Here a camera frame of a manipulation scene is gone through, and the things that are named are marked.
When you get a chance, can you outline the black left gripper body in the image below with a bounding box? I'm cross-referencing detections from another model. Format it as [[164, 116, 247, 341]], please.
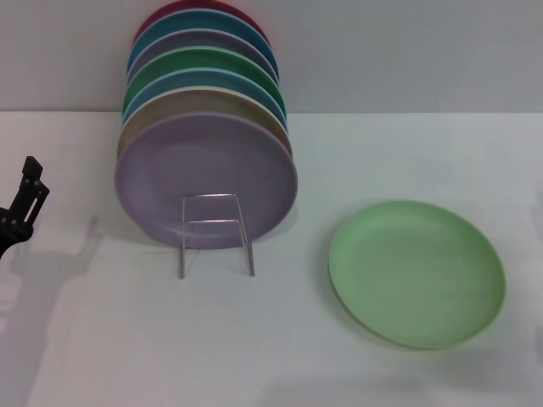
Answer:
[[0, 207, 34, 260]]

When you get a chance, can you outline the light green plate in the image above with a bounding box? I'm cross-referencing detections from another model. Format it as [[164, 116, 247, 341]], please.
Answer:
[[327, 198, 507, 351]]

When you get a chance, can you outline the purple plate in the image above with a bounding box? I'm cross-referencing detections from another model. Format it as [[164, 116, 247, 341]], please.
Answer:
[[113, 110, 299, 250]]

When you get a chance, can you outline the beige plate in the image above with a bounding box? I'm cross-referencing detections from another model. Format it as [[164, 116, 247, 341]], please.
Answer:
[[117, 86, 294, 160]]

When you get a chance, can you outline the light blue plate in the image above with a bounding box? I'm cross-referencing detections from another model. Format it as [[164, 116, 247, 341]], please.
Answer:
[[121, 66, 288, 128]]

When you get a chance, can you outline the red plate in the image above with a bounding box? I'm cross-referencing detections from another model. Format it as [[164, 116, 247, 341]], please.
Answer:
[[132, 0, 269, 46]]

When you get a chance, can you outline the dark green plate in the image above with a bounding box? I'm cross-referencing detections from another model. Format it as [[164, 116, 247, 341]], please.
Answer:
[[123, 46, 284, 109]]

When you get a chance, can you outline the grey lilac plate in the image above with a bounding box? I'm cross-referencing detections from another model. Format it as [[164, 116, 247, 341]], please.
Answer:
[[126, 28, 281, 81]]

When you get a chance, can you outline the teal blue plate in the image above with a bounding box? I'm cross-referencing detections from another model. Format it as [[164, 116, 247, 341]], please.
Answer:
[[126, 8, 272, 64]]

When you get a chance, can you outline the metal wire plate rack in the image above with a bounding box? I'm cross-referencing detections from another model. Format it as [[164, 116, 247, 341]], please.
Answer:
[[176, 192, 256, 280]]

